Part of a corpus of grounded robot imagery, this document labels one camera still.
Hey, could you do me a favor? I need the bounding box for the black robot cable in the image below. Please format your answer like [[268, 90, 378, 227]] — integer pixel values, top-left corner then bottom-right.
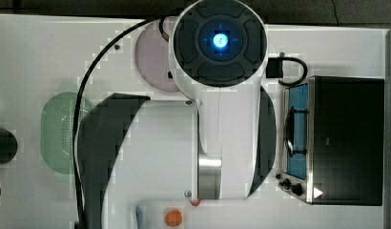
[[72, 15, 173, 229]]

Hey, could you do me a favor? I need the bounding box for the green oval colander tray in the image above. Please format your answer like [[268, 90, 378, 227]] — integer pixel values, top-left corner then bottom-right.
[[40, 92, 77, 175]]

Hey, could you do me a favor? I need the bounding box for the black toaster oven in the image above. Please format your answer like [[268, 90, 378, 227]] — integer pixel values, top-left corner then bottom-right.
[[279, 76, 384, 206]]

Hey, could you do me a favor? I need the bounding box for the orange ball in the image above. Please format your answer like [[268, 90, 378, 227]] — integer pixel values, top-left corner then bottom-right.
[[164, 209, 183, 227]]

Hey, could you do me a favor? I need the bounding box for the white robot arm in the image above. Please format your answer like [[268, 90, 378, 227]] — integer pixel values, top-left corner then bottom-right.
[[77, 0, 277, 229]]

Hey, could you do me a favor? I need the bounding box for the black cylinder at left edge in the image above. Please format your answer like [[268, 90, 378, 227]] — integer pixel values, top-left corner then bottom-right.
[[0, 129, 18, 164]]

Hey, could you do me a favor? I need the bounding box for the black plug with cable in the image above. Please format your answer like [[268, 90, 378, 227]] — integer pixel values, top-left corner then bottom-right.
[[266, 56, 308, 87]]

